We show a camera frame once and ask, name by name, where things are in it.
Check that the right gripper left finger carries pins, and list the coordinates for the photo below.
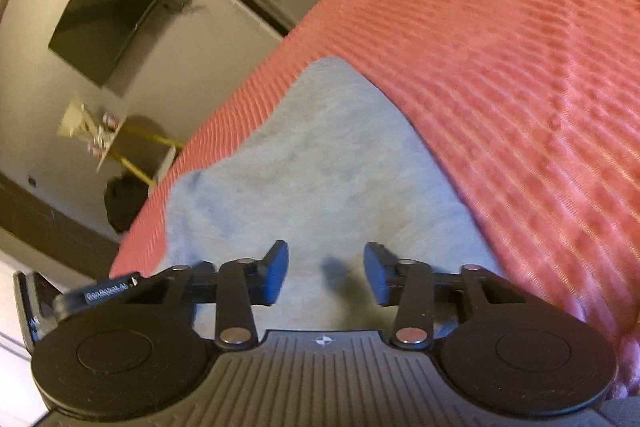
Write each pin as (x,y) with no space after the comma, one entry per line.
(152,345)

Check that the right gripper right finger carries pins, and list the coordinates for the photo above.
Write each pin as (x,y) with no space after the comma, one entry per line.
(495,344)

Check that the grey pants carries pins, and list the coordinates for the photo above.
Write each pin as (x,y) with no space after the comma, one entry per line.
(334,167)

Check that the black bag on floor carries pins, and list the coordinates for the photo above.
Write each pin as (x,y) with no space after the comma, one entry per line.
(124,197)

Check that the yellow side table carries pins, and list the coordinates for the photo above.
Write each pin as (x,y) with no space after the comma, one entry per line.
(138,148)

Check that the flower bouquet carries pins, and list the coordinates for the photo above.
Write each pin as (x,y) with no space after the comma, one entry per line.
(87,126)

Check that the coral ribbed bedspread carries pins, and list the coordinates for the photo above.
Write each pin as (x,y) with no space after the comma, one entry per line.
(531,106)

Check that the black wall television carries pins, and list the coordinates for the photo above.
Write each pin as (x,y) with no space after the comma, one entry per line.
(92,36)

